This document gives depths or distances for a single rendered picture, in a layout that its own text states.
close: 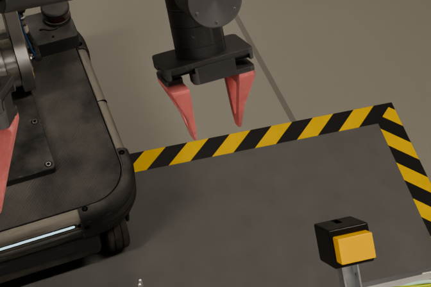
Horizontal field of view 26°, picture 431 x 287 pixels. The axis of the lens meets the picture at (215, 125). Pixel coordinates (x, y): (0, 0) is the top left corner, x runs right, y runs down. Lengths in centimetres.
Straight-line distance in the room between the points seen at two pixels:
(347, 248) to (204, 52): 26
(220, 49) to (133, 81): 151
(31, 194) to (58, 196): 6
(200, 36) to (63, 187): 107
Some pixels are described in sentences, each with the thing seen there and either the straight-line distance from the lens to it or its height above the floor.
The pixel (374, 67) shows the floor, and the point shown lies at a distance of 259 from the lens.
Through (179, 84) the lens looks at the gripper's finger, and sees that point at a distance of 104.
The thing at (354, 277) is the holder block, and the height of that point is 95.
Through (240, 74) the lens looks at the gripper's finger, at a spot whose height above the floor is 112.
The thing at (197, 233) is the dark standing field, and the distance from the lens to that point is 223.
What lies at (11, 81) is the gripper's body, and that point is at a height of 133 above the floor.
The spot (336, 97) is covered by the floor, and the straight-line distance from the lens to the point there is 251.
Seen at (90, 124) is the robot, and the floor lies 24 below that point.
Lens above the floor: 189
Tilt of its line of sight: 51 degrees down
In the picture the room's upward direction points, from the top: straight up
